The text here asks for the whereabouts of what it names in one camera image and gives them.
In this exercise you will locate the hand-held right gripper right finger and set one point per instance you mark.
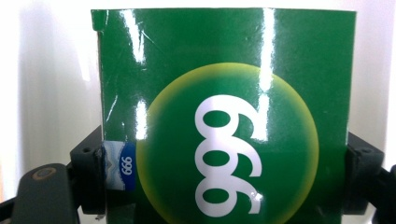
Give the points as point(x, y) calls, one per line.
point(361, 174)

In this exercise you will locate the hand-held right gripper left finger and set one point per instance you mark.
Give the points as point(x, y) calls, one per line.
point(87, 174)

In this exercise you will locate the white lidded storage box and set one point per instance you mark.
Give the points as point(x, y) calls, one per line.
point(46, 62)

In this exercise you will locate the green square carton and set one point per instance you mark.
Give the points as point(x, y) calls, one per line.
point(193, 77)

